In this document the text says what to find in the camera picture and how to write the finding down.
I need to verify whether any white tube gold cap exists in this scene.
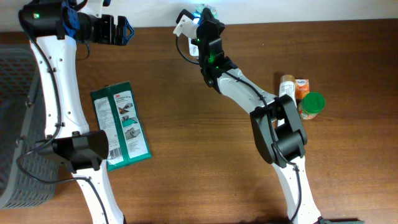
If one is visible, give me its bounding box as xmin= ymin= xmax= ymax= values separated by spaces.
xmin=276 ymin=74 xmax=297 ymax=127

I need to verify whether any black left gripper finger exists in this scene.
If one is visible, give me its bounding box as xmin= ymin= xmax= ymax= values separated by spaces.
xmin=116 ymin=29 xmax=134 ymax=45
xmin=116 ymin=16 xmax=132 ymax=30

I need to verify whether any green lid glass jar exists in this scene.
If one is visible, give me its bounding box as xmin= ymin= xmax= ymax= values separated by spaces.
xmin=298 ymin=92 xmax=326 ymax=119

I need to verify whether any grey plastic basket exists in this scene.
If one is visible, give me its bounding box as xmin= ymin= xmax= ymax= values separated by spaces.
xmin=1 ymin=44 xmax=58 ymax=209

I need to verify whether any orange small juice carton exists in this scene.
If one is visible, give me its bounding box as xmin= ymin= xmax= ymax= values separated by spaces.
xmin=295 ymin=79 xmax=310 ymax=100

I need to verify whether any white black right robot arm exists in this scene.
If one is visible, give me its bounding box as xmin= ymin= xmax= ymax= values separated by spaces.
xmin=195 ymin=8 xmax=325 ymax=223

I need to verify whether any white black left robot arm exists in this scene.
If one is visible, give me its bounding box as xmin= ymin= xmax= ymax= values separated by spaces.
xmin=18 ymin=0 xmax=134 ymax=223

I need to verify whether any green 3M cloth package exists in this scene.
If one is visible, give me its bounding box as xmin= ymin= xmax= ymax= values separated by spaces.
xmin=90 ymin=82 xmax=152 ymax=171

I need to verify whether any teal wet wipes pack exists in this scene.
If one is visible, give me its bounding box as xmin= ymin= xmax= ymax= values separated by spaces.
xmin=194 ymin=3 xmax=219 ymax=19

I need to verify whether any white barcode scanner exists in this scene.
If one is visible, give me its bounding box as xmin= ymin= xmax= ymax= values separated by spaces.
xmin=188 ymin=38 xmax=199 ymax=57

